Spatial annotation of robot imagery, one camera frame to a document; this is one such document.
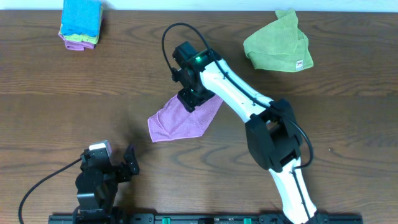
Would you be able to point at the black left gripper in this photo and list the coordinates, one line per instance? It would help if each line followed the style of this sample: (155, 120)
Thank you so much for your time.
(121, 171)

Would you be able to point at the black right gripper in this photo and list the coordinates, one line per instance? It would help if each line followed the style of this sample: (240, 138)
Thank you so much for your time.
(189, 104)

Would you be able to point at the purple microfiber cloth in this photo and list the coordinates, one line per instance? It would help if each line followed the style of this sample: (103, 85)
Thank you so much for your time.
(173, 122)

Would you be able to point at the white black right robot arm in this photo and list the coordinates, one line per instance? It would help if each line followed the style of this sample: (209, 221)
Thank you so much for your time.
(273, 135)

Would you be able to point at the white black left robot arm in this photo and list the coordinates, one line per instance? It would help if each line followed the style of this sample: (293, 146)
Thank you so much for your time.
(97, 203)

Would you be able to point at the crumpled green cloth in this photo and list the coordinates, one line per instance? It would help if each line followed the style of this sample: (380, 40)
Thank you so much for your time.
(279, 46)

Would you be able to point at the folded purple cloth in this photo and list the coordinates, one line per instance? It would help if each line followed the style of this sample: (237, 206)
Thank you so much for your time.
(77, 46)

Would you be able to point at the folded green cloth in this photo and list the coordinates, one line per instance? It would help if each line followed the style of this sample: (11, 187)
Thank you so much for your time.
(82, 37)

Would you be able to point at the folded blue cloth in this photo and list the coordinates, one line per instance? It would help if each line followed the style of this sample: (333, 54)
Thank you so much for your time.
(81, 17)

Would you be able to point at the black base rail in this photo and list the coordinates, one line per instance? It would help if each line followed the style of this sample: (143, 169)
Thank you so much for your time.
(147, 218)

